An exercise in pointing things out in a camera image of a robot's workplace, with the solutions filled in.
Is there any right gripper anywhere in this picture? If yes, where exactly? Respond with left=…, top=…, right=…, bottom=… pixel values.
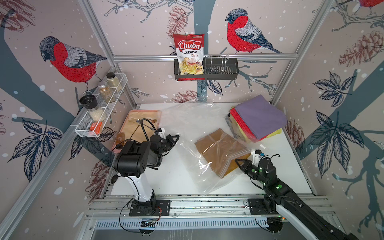
left=234, top=157, right=269, bottom=188

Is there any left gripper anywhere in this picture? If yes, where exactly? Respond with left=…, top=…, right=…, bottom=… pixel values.
left=157, top=134, right=179, bottom=156

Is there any brown garment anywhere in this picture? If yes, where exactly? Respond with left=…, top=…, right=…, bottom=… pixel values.
left=195, top=129, right=252, bottom=179

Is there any red garment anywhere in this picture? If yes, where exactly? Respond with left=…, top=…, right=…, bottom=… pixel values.
left=229, top=108, right=268, bottom=143

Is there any clear plastic vacuum bag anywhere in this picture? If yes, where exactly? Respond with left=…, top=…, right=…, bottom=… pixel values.
left=128, top=100, right=266, bottom=194

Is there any yellow green garment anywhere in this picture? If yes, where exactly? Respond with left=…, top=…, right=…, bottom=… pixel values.
left=225, top=114, right=283, bottom=144

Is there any purple garment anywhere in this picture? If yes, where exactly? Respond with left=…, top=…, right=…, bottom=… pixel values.
left=235, top=95, right=287, bottom=139

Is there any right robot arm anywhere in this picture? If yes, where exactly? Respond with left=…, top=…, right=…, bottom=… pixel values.
left=235, top=157, right=357, bottom=240

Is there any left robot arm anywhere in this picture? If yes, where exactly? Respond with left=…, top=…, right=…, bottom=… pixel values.
left=113, top=134, right=180, bottom=211

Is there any Chuba cassava chips bag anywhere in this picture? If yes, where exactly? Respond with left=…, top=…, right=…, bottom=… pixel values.
left=173, top=34, right=205, bottom=75

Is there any tan cloth on tray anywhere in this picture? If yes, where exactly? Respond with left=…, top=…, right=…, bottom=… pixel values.
left=119, top=110, right=161, bottom=145

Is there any pink tray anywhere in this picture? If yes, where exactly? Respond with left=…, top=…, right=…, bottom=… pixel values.
left=110, top=109, right=162, bottom=154

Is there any amber bottle on tray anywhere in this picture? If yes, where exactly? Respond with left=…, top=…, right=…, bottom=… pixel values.
left=115, top=133, right=126, bottom=150

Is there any black plastic spoon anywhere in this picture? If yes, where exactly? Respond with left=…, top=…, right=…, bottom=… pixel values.
left=111, top=175, right=120, bottom=184

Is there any small orange box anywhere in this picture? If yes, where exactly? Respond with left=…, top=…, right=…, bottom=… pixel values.
left=89, top=122, right=103, bottom=135

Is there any spice jar rear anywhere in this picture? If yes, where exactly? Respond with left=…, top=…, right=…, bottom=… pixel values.
left=106, top=73, right=123, bottom=92

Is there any spice jar middle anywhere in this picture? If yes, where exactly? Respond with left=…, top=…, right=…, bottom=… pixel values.
left=98, top=81, right=115, bottom=104

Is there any black lid spice jar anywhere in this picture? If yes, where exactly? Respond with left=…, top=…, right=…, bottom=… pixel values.
left=79, top=95, right=107, bottom=122

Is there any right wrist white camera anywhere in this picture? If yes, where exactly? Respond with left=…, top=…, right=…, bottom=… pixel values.
left=252, top=150, right=265, bottom=165

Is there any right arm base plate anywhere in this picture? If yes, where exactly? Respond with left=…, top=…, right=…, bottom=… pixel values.
left=247, top=199, right=277, bottom=215

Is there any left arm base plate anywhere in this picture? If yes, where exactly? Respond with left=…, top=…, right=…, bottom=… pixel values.
left=129, top=200, right=171, bottom=217

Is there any white wire shelf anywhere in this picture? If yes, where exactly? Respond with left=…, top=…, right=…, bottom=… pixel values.
left=75, top=73, right=128, bottom=140

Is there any black wire basket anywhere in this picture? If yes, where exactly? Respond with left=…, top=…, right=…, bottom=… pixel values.
left=174, top=57, right=239, bottom=81

